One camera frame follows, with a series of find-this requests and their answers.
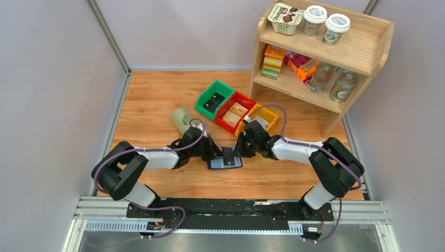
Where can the blue leather card holder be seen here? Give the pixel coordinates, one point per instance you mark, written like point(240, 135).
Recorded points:
point(218, 164)

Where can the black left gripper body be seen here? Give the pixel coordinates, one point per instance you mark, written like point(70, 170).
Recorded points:
point(203, 150)

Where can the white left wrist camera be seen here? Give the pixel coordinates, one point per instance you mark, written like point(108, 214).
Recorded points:
point(202, 127)

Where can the chobani yogurt cup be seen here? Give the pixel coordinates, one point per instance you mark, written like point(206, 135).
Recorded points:
point(285, 18)

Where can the white lidded coffee cup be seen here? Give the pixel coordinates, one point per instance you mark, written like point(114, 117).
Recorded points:
point(336, 25)
point(314, 16)

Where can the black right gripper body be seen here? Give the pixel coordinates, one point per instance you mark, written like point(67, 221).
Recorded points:
point(251, 147)

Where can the aluminium frame rail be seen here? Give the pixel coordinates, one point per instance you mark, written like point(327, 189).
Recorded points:
point(105, 214)

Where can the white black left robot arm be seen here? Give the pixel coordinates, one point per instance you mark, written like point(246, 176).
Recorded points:
point(118, 173)

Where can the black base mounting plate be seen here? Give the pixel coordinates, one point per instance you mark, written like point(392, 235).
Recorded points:
point(231, 214)

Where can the silver cards in yellow bin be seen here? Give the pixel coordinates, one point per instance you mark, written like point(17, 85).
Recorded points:
point(264, 123)

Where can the left white lidded coffee cup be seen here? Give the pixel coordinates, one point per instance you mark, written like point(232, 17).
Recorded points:
point(314, 16)

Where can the black credit card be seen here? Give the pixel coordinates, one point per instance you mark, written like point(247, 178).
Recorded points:
point(228, 155)

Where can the stack of sponges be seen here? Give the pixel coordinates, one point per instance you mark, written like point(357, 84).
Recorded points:
point(272, 61)

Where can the clear glass bottle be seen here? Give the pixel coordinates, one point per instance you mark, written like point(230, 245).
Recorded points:
point(321, 77)
point(343, 86)

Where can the tan cards in red bin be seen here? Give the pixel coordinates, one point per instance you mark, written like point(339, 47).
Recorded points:
point(234, 114)

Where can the green liquid plastic bottle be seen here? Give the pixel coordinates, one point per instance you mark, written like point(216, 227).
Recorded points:
point(181, 118)

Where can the green plastic bin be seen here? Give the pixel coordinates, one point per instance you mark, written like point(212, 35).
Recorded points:
point(216, 87)

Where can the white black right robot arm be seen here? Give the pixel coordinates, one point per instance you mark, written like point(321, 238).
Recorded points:
point(337, 169)

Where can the wooden shelf unit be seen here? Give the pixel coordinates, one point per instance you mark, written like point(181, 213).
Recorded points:
point(363, 49)

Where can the orange pink snack box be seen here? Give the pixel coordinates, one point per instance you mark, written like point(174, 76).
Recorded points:
point(303, 67)

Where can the right clear glass bottle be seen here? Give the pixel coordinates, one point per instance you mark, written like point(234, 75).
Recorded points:
point(343, 86)

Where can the left clear glass bottle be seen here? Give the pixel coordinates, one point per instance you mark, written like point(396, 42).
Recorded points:
point(321, 77)

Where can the yellow plastic bin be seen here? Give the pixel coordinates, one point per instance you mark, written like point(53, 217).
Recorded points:
point(265, 113)

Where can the right white lidded coffee cup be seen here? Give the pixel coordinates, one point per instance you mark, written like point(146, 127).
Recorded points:
point(336, 25)

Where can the red plastic bin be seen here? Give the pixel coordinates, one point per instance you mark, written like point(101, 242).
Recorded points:
point(239, 98)

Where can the black cards in green bin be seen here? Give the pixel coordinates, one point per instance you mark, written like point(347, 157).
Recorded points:
point(213, 103)

